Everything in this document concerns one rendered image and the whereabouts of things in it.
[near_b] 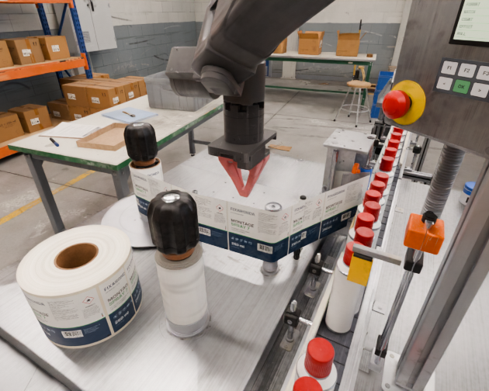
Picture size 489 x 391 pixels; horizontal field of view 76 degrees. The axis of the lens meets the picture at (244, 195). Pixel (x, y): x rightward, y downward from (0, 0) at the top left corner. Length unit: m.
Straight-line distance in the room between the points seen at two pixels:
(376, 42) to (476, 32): 7.52
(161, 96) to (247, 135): 2.05
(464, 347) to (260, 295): 0.44
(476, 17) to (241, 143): 0.30
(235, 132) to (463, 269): 0.37
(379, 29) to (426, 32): 7.46
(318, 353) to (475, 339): 0.52
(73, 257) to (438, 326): 0.68
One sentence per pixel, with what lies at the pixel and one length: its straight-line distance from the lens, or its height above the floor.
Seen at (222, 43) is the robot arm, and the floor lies 1.41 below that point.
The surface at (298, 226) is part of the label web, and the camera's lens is 0.75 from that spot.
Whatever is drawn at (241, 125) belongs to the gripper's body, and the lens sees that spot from 0.43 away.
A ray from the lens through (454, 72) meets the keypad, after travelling 0.46.
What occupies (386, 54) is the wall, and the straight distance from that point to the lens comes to 7.98.
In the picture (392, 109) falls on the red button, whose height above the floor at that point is 1.32.
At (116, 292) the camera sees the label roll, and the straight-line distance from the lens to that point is 0.66.
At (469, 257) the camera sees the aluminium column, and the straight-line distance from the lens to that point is 0.53.
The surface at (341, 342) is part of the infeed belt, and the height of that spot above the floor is 0.88.
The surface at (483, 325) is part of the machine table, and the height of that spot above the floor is 0.83.
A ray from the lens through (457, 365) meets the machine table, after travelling 0.82.
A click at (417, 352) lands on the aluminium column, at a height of 0.94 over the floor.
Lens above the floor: 1.44
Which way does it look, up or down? 31 degrees down
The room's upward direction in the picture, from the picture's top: straight up
